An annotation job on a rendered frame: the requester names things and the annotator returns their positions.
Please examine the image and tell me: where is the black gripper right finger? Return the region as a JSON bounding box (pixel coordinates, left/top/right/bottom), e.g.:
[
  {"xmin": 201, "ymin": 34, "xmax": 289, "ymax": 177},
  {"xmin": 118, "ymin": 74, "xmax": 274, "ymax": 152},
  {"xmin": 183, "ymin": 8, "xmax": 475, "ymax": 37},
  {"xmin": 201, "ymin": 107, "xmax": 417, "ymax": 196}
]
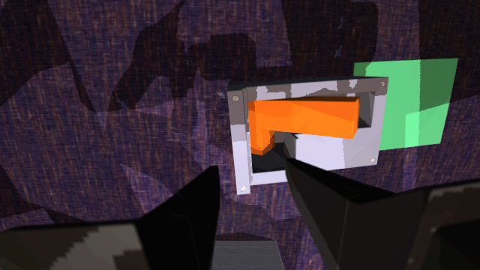
[{"xmin": 286, "ymin": 158, "xmax": 480, "ymax": 270}]

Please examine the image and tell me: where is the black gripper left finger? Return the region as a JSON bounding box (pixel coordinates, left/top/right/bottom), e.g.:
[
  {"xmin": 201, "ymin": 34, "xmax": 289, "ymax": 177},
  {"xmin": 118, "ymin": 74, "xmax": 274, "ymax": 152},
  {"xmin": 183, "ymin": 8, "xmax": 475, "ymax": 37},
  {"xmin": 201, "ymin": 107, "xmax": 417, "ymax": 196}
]
[{"xmin": 0, "ymin": 165, "xmax": 220, "ymax": 270}]

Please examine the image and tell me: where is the orange l-shaped part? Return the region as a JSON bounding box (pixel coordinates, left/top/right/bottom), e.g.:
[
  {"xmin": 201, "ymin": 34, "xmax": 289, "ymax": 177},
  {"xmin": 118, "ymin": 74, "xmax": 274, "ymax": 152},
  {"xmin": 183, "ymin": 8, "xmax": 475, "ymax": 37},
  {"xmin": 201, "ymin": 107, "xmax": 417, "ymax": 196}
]
[{"xmin": 247, "ymin": 96, "xmax": 360, "ymax": 155}]

